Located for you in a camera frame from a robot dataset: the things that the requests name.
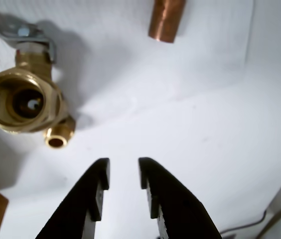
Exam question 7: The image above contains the white plywood board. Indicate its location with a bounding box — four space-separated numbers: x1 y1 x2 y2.
0 0 281 239

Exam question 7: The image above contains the copper pipe piece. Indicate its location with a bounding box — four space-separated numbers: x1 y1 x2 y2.
147 0 189 45

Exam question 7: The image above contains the brass ball valve red handle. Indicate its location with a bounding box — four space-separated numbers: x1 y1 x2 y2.
0 18 64 135

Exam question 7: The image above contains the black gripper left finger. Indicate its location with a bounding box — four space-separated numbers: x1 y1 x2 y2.
37 157 111 239

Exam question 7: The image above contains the thin dark cable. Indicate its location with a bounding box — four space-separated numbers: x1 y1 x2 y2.
219 210 268 236

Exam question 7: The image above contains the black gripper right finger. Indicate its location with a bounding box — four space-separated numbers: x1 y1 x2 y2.
138 156 222 239

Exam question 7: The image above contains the small brass hex nipple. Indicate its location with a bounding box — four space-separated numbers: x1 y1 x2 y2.
43 116 77 149

